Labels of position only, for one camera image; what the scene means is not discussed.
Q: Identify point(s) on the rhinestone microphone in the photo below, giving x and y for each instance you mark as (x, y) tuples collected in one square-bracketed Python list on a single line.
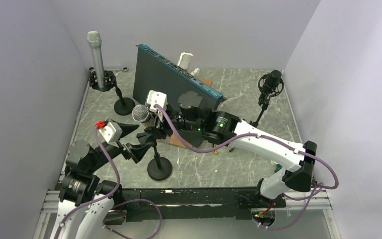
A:
[(141, 114)]

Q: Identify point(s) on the green handled screwdriver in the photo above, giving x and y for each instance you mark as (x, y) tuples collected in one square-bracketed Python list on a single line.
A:
[(278, 168)]

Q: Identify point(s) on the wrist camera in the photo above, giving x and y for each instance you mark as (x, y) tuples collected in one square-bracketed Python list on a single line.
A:
[(156, 98), (110, 131)]

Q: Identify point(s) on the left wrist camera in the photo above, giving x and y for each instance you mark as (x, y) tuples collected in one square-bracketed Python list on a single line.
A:
[(110, 131)]

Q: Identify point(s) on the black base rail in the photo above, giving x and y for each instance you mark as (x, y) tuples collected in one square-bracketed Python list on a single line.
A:
[(202, 203)]

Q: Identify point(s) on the wooden board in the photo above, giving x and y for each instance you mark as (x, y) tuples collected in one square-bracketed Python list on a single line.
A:
[(173, 140)]

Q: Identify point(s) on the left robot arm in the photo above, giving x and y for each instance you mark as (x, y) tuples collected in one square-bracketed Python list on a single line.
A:
[(91, 187)]

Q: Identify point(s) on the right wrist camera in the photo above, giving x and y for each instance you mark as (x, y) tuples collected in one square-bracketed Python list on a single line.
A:
[(156, 98)]

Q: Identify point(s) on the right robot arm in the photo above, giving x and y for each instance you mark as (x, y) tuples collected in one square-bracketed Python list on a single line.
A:
[(224, 129)]

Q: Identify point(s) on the dark network switch box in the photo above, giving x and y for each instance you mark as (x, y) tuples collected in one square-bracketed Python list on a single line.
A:
[(157, 73)]

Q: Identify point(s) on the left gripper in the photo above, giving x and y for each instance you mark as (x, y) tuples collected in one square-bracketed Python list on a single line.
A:
[(137, 151)]

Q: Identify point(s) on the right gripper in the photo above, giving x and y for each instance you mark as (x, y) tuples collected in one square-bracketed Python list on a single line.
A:
[(161, 128)]

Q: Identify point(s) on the silver microphone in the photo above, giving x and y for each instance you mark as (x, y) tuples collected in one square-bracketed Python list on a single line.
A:
[(94, 41)]

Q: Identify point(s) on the small white bottle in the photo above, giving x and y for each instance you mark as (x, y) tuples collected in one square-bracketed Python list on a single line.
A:
[(195, 71)]

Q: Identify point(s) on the black tripod shock mount stand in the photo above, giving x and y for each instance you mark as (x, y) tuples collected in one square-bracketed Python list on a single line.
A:
[(264, 100)]

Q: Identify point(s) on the black condenser microphone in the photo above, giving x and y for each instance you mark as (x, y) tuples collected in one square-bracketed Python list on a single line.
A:
[(272, 81)]

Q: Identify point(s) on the clip desk mic stand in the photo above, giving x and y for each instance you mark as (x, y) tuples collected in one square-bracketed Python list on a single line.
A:
[(159, 168)]

